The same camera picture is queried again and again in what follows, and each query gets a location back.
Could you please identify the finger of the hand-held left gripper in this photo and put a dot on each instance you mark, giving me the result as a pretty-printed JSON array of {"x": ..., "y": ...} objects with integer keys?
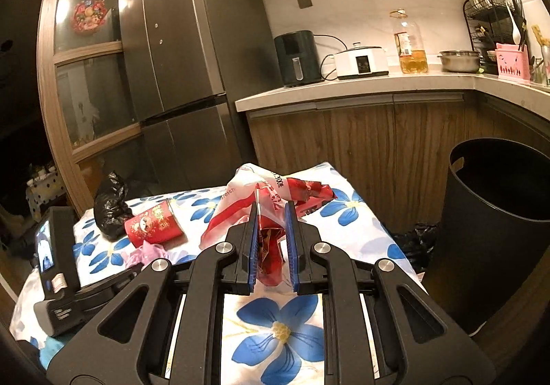
[{"x": 109, "y": 284}]

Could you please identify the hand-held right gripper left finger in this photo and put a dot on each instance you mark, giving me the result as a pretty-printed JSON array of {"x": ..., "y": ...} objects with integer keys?
[{"x": 253, "y": 247}]

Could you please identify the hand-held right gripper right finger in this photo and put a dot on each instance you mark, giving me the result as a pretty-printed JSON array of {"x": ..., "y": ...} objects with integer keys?
[{"x": 290, "y": 247}]

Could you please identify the red and white plastic bag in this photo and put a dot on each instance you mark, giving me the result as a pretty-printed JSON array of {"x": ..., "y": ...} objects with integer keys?
[{"x": 240, "y": 204}]

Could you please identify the black trash bin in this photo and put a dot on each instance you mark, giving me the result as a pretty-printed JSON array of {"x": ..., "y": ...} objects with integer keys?
[{"x": 472, "y": 238}]

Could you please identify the pink plastic bag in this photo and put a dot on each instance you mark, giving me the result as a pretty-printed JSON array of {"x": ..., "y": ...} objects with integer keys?
[{"x": 144, "y": 254}]

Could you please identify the polka-dot cloth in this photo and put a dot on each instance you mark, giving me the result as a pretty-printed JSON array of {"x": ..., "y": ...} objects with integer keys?
[{"x": 47, "y": 191}]

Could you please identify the large black plastic bag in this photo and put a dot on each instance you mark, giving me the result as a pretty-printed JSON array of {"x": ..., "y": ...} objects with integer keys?
[{"x": 109, "y": 208}]

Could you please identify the red paper cup white inside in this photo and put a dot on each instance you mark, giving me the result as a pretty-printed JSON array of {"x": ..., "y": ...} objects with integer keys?
[{"x": 150, "y": 226}]

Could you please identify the blue floral tablecloth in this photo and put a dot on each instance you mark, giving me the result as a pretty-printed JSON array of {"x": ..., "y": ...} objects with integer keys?
[{"x": 275, "y": 333}]

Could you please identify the black bag on floor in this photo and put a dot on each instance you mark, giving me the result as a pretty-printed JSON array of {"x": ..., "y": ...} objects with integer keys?
[{"x": 414, "y": 243}]

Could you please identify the wooden lower cabinet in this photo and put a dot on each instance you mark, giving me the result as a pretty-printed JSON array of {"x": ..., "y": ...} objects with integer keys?
[{"x": 365, "y": 144}]

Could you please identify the wooden glass door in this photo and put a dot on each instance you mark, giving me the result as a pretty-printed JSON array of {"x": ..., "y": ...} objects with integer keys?
[{"x": 47, "y": 88}]

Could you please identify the white kitchen counter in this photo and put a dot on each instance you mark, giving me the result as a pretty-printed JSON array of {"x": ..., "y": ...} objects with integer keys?
[{"x": 343, "y": 86}]

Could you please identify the dark air fryer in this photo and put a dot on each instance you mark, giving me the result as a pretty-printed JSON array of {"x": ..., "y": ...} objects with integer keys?
[{"x": 296, "y": 58}]

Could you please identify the white electric cooker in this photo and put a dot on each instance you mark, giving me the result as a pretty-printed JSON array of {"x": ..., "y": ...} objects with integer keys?
[{"x": 361, "y": 62}]

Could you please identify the grey refrigerator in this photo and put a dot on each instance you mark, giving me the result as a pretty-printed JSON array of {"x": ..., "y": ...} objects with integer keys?
[{"x": 193, "y": 45}]

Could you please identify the cooking oil bottle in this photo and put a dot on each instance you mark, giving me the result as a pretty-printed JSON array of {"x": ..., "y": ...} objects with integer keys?
[{"x": 410, "y": 49}]

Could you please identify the red door decoration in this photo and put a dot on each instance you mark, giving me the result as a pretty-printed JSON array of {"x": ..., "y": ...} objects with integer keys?
[{"x": 89, "y": 16}]

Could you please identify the steel bowl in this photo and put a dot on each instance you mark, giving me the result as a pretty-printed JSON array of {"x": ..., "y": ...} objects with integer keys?
[{"x": 459, "y": 61}]

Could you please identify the pink utensil holder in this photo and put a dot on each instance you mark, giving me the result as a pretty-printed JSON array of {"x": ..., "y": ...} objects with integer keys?
[{"x": 513, "y": 62}]

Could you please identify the black dish rack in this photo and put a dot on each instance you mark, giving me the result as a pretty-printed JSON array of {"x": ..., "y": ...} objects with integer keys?
[{"x": 481, "y": 23}]

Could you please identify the white ladle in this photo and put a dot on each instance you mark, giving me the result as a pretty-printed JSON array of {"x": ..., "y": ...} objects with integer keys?
[{"x": 514, "y": 30}]

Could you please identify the wall socket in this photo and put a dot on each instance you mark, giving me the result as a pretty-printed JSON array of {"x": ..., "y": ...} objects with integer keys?
[{"x": 304, "y": 1}]

